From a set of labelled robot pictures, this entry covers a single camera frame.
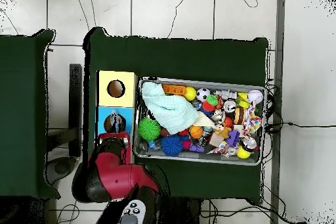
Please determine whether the mint green waffle cloth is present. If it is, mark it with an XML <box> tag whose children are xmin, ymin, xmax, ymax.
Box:
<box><xmin>140</xmin><ymin>81</ymin><xmax>200</xmax><ymax>135</ymax></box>

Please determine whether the wooden box with three holes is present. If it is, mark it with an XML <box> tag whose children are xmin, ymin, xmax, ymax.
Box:
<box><xmin>92</xmin><ymin>70</ymin><xmax>139</xmax><ymax>172</ymax></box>

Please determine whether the green spiky rubber ball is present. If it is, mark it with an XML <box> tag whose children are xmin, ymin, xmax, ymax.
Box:
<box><xmin>137</xmin><ymin>118</ymin><xmax>161</xmax><ymax>141</ymax></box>

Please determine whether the black upright panel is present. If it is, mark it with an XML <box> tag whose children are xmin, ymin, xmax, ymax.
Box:
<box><xmin>68</xmin><ymin>63</ymin><xmax>83</xmax><ymax>158</ymax></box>

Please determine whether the blue spiky rubber ball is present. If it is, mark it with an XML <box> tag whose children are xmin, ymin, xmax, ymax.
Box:
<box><xmin>160</xmin><ymin>134</ymin><xmax>184</xmax><ymax>156</ymax></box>

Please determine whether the dark grey round base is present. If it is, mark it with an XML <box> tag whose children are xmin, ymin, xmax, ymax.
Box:
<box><xmin>45</xmin><ymin>156</ymin><xmax>77</xmax><ymax>186</ymax></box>

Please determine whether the orange plastic brick toy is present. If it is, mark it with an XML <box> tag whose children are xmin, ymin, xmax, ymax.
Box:
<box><xmin>161</xmin><ymin>84</ymin><xmax>188</xmax><ymax>96</ymax></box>

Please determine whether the small orange basketball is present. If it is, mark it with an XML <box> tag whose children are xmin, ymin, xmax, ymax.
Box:
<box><xmin>189</xmin><ymin>125</ymin><xmax>205</xmax><ymax>139</ymax></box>

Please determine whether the yellow plastic ball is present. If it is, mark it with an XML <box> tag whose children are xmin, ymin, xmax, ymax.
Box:
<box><xmin>184</xmin><ymin>86</ymin><xmax>197</xmax><ymax>102</ymax></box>

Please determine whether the dark green tablecloth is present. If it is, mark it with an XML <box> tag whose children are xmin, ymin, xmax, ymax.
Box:
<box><xmin>81</xmin><ymin>26</ymin><xmax>270</xmax><ymax>206</ymax></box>
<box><xmin>0</xmin><ymin>28</ymin><xmax>62</xmax><ymax>200</ymax></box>

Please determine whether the small soccer ball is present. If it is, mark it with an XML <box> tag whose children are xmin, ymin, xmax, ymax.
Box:
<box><xmin>196</xmin><ymin>87</ymin><xmax>211</xmax><ymax>103</ymax></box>

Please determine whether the green spiky creature toy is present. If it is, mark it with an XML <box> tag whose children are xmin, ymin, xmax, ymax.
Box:
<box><xmin>205</xmin><ymin>94</ymin><xmax>219</xmax><ymax>106</ymax></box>

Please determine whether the brown plush monkey toy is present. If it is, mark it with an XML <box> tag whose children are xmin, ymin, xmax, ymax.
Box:
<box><xmin>213</xmin><ymin>123</ymin><xmax>233</xmax><ymax>139</ymax></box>

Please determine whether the white baseball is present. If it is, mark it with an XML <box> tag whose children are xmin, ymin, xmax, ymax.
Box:
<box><xmin>247</xmin><ymin>89</ymin><xmax>264</xmax><ymax>104</ymax></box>

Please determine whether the grey metal bar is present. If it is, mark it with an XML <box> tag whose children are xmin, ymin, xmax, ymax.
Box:
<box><xmin>269</xmin><ymin>0</ymin><xmax>287</xmax><ymax>224</ymax></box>

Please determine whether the wire mesh metal bin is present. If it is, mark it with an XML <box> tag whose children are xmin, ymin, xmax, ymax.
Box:
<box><xmin>133</xmin><ymin>76</ymin><xmax>268</xmax><ymax>166</ymax></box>

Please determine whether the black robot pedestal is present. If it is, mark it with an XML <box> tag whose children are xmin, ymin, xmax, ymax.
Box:
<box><xmin>167</xmin><ymin>196</ymin><xmax>203</xmax><ymax>224</ymax></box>

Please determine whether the thin black cable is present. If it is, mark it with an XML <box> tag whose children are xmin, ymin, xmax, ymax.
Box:
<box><xmin>264</xmin><ymin>121</ymin><xmax>336</xmax><ymax>130</ymax></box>
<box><xmin>167</xmin><ymin>0</ymin><xmax>190</xmax><ymax>39</ymax></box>

